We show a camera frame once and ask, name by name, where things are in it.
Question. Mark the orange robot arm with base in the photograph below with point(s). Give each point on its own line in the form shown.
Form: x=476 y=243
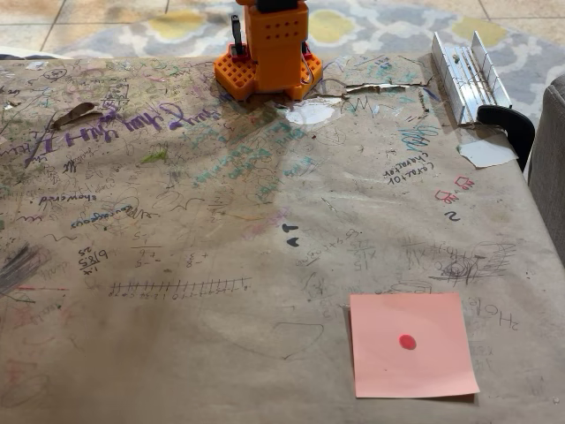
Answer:
x=273 y=44

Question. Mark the small red round object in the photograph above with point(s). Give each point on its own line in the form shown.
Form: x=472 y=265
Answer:
x=407 y=342

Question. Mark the scribbled brown paper table cover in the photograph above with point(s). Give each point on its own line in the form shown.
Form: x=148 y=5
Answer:
x=176 y=335

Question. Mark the black red base clamp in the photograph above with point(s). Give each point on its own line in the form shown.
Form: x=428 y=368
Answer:
x=237 y=35
x=305 y=49

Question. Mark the pink sticky note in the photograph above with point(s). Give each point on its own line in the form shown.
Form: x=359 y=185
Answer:
x=410 y=371

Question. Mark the grey yellow patterned rug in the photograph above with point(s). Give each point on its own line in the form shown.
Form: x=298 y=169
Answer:
x=375 y=26

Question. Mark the grey upholstered chair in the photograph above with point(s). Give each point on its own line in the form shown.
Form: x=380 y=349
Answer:
x=549 y=168

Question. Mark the aluminium channel rail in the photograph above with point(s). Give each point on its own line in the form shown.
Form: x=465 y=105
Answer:
x=468 y=84

